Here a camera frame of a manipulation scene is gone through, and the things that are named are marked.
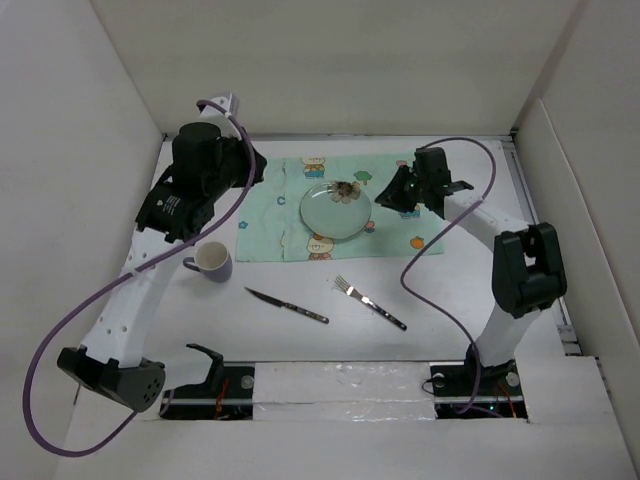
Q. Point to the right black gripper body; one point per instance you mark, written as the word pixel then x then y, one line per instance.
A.
pixel 405 190

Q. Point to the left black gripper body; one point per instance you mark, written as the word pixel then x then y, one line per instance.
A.
pixel 236 162

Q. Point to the green cartoon print cloth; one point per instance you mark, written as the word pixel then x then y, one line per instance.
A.
pixel 270 228

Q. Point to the green floral plate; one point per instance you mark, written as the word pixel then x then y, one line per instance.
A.
pixel 335 209

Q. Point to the purple ceramic mug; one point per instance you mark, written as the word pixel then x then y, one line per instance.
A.
pixel 212 260

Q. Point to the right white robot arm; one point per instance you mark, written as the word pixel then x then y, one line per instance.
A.
pixel 527 276

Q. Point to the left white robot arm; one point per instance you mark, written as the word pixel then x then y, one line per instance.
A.
pixel 176 213

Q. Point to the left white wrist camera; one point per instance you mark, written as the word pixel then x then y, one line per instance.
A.
pixel 218 106

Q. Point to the silver fork black handle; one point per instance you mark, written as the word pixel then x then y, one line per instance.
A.
pixel 352 292

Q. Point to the black handled table knife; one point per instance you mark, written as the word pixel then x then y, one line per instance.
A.
pixel 289 306

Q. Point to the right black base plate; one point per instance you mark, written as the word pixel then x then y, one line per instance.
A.
pixel 457 394

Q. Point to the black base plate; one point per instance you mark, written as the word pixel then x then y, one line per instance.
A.
pixel 457 394
pixel 228 399

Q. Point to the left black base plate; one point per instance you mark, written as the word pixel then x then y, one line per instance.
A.
pixel 228 399

